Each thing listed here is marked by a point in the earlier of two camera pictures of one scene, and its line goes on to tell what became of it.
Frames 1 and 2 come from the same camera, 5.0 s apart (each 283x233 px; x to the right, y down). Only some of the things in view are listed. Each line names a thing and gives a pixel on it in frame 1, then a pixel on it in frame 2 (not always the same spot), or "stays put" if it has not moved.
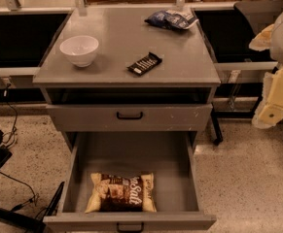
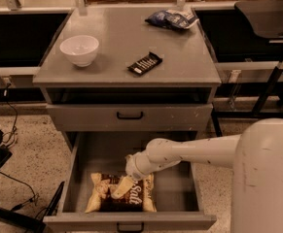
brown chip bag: [120, 193] stays put
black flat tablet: [53, 208] stays put
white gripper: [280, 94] -> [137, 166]
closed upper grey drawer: [130, 117] stays put
